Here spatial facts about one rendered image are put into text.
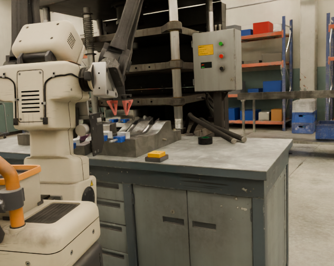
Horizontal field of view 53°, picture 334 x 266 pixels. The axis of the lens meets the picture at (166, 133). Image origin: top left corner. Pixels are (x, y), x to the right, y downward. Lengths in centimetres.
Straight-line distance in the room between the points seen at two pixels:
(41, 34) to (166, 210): 92
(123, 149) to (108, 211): 35
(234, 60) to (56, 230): 170
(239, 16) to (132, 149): 720
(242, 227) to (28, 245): 89
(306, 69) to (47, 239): 721
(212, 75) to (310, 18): 563
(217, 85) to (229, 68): 14
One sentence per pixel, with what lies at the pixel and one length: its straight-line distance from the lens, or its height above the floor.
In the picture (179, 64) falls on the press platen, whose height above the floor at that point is 126.
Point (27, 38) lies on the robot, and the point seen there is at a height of 132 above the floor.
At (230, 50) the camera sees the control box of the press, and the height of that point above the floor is 133.
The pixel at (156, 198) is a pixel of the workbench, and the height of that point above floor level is 61.
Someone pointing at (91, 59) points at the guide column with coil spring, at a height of 135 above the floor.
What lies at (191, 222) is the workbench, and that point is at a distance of 157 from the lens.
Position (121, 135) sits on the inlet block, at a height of 91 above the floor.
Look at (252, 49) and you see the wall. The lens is 839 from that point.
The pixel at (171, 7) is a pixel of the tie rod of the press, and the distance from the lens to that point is 234.
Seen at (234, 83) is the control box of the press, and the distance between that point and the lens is 228.
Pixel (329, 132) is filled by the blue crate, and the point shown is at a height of 35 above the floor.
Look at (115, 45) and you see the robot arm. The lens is 131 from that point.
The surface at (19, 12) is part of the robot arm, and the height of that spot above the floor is 146.
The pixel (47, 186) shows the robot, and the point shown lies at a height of 80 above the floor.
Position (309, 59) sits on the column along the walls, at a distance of 774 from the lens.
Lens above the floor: 115
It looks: 9 degrees down
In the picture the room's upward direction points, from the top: 3 degrees counter-clockwise
